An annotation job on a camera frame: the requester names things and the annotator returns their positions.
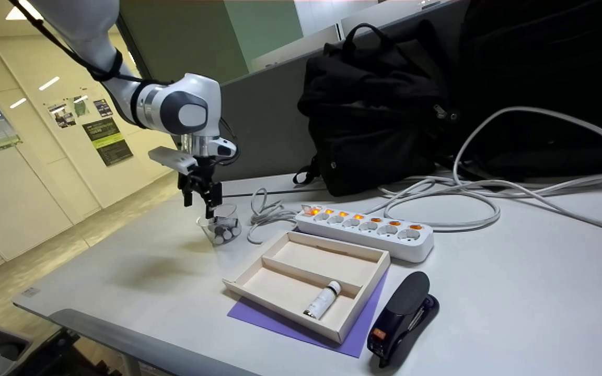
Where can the purple paper sheet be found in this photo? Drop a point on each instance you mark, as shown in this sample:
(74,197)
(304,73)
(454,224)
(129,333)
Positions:
(361,334)

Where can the white power strip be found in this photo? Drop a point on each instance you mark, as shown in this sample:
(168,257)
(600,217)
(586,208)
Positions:
(369,232)

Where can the office chair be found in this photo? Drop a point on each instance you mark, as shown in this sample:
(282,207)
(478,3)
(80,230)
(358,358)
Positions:
(13,352)

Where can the black stapler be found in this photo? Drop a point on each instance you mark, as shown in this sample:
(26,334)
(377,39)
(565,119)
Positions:
(403,313)

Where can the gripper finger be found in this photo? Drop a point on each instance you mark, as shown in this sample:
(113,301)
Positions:
(187,197)
(213,201)

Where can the large black bag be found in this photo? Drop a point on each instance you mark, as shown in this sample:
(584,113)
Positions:
(541,68)

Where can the row of small posters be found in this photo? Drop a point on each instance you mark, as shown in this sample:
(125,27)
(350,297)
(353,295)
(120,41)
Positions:
(63,115)

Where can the small label sticker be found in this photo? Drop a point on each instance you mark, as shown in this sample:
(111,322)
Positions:
(31,292)

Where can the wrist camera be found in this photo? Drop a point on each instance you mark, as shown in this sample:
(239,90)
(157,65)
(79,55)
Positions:
(171,158)

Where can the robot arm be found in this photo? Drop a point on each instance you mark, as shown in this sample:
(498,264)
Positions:
(186,107)

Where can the black backpack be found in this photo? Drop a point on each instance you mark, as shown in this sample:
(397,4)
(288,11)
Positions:
(374,115)

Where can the dark poster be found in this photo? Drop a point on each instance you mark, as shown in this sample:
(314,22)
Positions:
(107,141)

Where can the clear plastic container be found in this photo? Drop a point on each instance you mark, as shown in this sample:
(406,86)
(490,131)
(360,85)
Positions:
(226,215)

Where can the small white bottle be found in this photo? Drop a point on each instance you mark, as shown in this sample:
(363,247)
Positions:
(323,300)

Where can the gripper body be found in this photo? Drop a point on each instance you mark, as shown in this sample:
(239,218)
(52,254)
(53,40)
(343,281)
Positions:
(200,177)

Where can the cardboard tray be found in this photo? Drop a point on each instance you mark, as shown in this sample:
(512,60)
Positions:
(290,284)

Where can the heap of small bottles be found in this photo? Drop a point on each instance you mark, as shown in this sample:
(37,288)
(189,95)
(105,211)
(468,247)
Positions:
(227,233)

